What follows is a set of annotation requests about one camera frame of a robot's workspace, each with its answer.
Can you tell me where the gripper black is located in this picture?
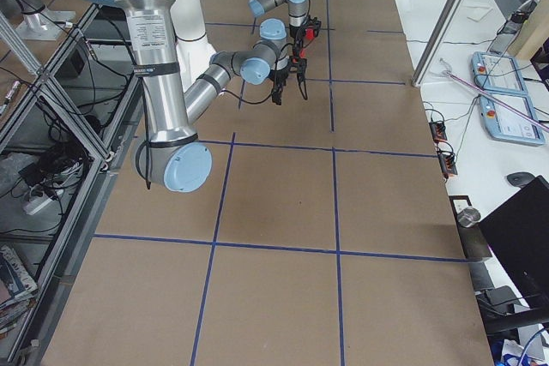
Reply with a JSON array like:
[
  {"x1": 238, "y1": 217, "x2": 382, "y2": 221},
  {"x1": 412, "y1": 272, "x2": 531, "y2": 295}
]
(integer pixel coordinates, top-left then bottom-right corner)
[
  {"x1": 271, "y1": 66, "x2": 290, "y2": 105},
  {"x1": 290, "y1": 27, "x2": 305, "y2": 59}
]

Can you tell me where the red block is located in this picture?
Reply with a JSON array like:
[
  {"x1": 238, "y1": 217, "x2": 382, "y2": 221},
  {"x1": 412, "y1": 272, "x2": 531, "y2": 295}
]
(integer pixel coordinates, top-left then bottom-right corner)
[{"x1": 301, "y1": 27, "x2": 318, "y2": 41}]

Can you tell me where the reacher grabber stick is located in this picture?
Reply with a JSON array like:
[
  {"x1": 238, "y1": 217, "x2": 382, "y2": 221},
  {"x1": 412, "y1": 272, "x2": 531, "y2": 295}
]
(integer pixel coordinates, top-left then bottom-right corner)
[{"x1": 438, "y1": 57, "x2": 549, "y2": 135}]

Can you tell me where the teach pendant far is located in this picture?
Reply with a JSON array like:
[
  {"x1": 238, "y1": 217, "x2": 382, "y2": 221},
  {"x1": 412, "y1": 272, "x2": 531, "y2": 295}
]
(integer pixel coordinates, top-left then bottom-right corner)
[{"x1": 471, "y1": 51, "x2": 528, "y2": 94}]

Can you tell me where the teach pendant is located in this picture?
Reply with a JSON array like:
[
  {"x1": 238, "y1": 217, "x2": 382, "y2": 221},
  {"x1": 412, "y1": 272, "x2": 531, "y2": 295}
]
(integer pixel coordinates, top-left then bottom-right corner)
[
  {"x1": 480, "y1": 93, "x2": 546, "y2": 147},
  {"x1": 471, "y1": 51, "x2": 528, "y2": 94}
]

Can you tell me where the teach pendant near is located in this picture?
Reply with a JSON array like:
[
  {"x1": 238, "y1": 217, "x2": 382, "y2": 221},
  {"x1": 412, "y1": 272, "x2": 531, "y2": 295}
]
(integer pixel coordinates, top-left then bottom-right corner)
[{"x1": 480, "y1": 93, "x2": 546, "y2": 147}]

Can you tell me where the metal cup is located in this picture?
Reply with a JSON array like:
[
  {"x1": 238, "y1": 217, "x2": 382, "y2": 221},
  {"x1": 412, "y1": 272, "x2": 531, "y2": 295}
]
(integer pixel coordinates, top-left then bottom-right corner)
[{"x1": 456, "y1": 207, "x2": 481, "y2": 228}]

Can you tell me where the black computer mouse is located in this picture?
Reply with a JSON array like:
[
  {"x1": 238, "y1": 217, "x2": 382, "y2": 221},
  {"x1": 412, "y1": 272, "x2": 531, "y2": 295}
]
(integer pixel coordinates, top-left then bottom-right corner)
[{"x1": 505, "y1": 171, "x2": 535, "y2": 188}]

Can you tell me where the black monitor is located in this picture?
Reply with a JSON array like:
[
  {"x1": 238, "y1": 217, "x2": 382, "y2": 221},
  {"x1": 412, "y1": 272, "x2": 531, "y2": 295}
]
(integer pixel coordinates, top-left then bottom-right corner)
[{"x1": 480, "y1": 176, "x2": 548, "y2": 309}]

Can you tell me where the stack of magazines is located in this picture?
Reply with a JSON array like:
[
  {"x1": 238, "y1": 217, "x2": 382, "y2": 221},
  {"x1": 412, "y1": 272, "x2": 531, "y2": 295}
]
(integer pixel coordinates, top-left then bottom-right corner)
[{"x1": 1, "y1": 244, "x2": 39, "y2": 336}]

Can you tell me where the white central pedestal column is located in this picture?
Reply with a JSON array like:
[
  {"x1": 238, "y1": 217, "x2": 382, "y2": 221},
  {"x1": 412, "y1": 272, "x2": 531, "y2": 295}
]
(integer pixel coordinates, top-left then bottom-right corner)
[{"x1": 171, "y1": 0, "x2": 215, "y2": 91}]

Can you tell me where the aluminium frame post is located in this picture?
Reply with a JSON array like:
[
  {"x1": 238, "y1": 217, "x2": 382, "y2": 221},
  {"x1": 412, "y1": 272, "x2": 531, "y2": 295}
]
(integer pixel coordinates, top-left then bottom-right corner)
[{"x1": 412, "y1": 0, "x2": 463, "y2": 87}]

